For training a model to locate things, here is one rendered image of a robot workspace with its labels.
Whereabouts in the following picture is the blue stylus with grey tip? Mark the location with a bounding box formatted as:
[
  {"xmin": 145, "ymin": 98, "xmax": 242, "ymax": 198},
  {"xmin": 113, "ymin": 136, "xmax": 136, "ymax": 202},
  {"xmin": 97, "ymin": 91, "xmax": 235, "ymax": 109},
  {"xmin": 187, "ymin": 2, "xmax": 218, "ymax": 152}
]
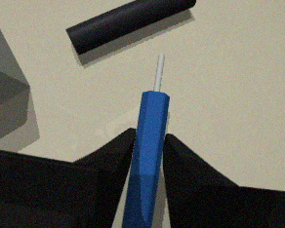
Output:
[{"xmin": 122, "ymin": 54, "xmax": 170, "ymax": 228}]

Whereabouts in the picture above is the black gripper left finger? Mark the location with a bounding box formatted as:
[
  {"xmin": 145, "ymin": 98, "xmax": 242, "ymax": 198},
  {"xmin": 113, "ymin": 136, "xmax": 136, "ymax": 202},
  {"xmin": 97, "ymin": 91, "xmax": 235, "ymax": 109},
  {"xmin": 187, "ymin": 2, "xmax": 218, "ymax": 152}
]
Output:
[{"xmin": 0, "ymin": 128, "xmax": 136, "ymax": 228}]

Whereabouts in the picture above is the black cylinder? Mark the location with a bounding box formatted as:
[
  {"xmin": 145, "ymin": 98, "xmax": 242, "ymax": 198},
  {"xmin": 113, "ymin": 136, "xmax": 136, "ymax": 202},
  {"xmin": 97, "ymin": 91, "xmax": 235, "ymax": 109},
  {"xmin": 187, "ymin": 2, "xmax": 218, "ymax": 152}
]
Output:
[{"xmin": 65, "ymin": 0, "xmax": 196, "ymax": 56}]

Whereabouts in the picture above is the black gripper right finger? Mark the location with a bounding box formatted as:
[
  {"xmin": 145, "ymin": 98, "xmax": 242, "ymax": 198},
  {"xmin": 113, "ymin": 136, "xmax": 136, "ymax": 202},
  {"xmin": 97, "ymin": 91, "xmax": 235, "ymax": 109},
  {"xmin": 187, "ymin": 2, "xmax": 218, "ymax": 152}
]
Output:
[{"xmin": 163, "ymin": 133, "xmax": 285, "ymax": 228}]

